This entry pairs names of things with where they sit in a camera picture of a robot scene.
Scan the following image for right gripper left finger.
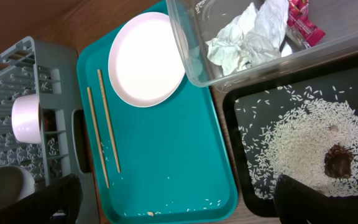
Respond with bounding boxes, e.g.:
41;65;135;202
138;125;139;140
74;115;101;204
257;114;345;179
0;174;83;223

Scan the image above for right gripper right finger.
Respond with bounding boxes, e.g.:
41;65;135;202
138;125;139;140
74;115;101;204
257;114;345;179
273;175;358;223

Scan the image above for grey bowl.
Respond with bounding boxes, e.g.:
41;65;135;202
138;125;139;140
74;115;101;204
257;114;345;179
0;166;35;209

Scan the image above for rice and food scraps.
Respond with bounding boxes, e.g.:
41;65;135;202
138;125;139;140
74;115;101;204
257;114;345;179
234;85;358;200

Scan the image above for small white bowl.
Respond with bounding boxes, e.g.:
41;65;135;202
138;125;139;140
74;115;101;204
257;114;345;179
11;94;41;144

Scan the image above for large white round plate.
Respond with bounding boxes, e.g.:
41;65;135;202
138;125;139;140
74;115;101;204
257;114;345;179
108;12;185;108

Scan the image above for white napkin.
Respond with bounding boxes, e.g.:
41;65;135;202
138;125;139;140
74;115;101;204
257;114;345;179
206;0;289;76

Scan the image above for red snack wrapper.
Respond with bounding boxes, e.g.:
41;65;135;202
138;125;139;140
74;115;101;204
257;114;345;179
287;0;326;47

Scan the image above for black plastic tray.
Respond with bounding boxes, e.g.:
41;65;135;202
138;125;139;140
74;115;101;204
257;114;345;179
223;54;358;217

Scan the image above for teal plastic serving tray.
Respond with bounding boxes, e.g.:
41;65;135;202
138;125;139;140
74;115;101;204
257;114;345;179
77;29;238;223

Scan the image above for left wooden chopstick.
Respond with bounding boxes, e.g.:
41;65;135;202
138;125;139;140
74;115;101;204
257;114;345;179
86;87;110;189

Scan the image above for wooden chopstick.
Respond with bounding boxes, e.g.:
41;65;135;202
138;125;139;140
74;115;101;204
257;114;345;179
97;68;121;173
86;87;110;189

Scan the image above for right wooden chopstick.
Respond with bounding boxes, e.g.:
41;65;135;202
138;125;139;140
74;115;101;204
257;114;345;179
97;68;121;173

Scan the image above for grey plastic dish rack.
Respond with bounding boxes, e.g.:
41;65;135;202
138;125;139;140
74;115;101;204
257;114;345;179
0;37;99;223

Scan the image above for clear plastic bin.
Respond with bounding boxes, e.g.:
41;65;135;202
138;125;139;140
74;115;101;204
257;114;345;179
166;0;358;92

